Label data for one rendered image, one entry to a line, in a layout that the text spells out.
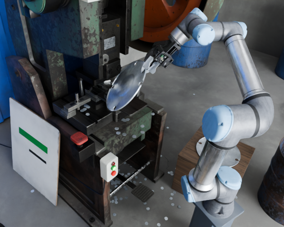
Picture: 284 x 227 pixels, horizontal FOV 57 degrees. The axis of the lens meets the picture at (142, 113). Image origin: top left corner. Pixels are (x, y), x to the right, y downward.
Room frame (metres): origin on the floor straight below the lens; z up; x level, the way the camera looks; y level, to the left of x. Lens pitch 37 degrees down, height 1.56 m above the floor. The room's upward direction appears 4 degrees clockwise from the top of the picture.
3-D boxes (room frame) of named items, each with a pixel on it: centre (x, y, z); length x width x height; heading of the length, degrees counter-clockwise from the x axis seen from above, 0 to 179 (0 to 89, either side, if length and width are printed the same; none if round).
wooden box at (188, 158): (1.25, -0.52, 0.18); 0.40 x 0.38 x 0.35; 59
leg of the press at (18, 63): (1.13, 0.52, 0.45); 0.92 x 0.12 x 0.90; 52
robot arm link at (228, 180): (0.77, -0.40, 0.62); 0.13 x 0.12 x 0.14; 104
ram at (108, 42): (1.23, 0.22, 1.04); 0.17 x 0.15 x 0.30; 52
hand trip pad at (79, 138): (0.85, 0.27, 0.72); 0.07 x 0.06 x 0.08; 52
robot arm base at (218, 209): (0.77, -0.41, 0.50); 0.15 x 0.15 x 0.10
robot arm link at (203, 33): (1.03, -0.22, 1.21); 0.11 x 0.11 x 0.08; 14
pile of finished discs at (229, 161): (1.25, -0.52, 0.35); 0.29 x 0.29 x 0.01
